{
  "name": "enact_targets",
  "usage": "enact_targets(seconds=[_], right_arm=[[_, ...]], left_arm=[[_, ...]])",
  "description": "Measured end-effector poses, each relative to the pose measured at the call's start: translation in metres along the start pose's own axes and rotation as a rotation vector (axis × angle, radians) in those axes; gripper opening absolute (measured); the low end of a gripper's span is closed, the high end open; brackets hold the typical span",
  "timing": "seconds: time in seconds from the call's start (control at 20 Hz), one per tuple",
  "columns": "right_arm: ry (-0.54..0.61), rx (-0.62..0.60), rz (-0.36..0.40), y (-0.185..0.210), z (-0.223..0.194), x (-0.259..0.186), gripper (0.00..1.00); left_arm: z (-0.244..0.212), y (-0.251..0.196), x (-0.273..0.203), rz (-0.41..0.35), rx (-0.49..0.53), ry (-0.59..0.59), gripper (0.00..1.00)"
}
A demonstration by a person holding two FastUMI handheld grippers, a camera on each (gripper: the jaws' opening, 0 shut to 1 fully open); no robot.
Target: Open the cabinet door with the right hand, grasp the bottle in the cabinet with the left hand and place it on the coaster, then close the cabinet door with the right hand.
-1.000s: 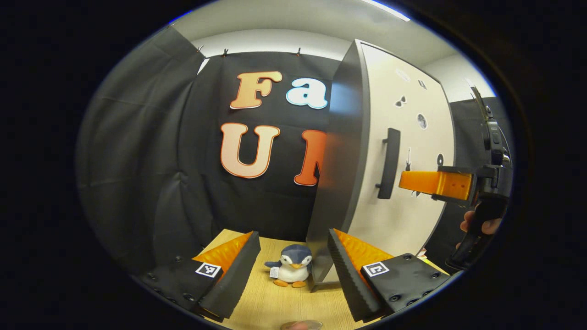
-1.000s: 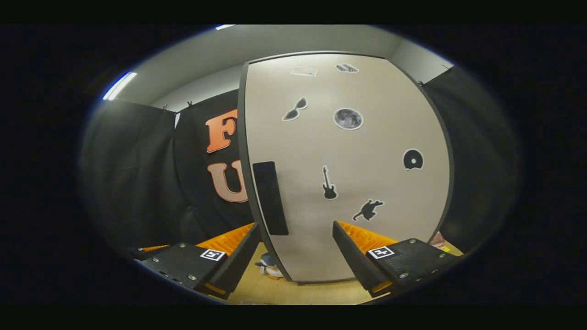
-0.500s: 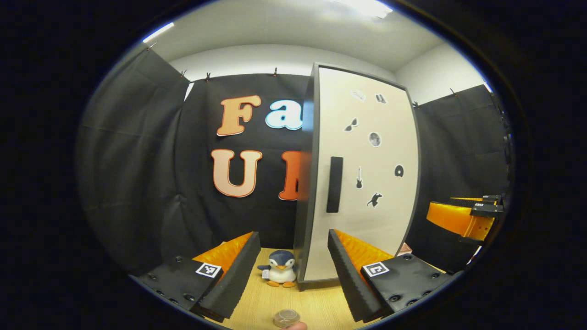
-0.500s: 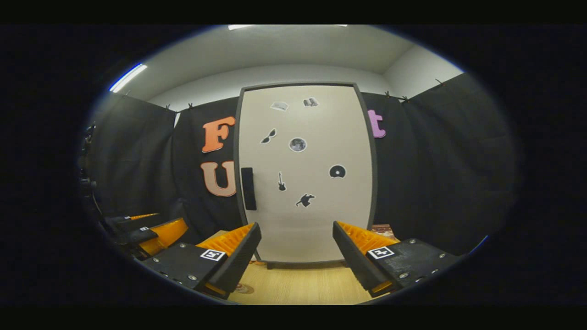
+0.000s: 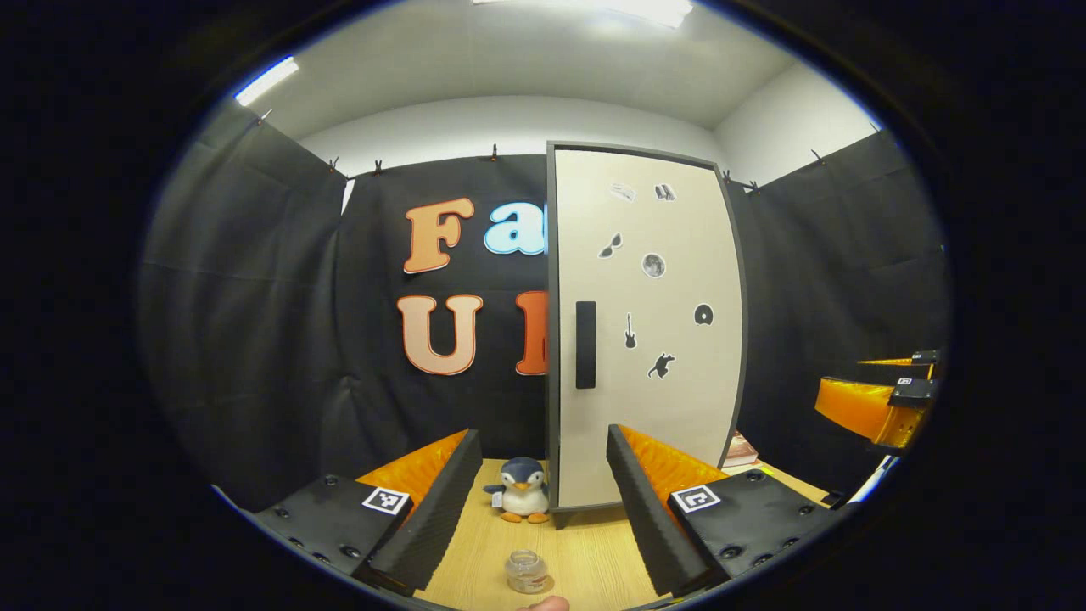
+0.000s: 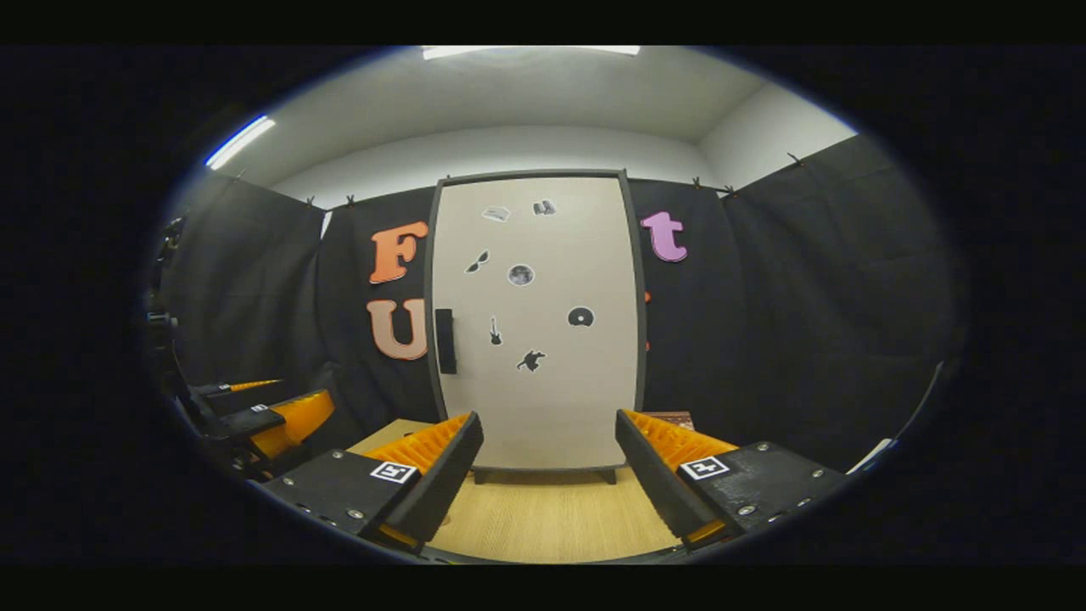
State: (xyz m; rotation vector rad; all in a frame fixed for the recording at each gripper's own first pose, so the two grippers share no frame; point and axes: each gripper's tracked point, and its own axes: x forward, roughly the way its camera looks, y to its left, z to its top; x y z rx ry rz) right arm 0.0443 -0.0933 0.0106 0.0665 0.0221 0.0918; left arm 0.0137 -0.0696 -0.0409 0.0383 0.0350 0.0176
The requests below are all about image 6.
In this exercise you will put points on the long ceiling light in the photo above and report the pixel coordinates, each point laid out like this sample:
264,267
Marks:
240,142

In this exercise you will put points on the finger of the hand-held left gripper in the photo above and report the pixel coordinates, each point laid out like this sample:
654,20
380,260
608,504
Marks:
246,386
297,416

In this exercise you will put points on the wide ceiling light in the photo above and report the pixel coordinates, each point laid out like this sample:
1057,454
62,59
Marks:
526,52

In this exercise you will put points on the beige cabinet door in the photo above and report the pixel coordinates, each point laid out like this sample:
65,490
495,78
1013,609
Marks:
543,407

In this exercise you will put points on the black backdrop cloth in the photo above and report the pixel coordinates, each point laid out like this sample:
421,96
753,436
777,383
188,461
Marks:
806,297

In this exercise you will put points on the row of black cloth clips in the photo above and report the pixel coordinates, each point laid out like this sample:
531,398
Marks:
349,201

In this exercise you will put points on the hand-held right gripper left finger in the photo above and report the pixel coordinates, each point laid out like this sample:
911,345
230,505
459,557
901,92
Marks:
441,492

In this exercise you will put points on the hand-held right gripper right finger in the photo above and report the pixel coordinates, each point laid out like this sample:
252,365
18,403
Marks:
657,492

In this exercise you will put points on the grey cabinet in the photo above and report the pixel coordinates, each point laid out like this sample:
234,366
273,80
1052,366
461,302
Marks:
480,478

